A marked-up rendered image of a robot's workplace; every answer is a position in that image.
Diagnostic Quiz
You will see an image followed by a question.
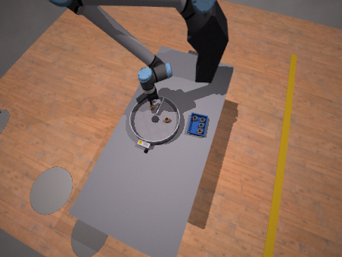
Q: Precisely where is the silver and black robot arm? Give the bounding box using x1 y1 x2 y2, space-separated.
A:
48 0 216 104

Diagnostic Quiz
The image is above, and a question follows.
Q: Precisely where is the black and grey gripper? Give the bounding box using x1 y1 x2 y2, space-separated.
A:
148 87 159 106

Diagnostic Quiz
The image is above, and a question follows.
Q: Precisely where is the blue crate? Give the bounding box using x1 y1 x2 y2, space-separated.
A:
187 113 208 138

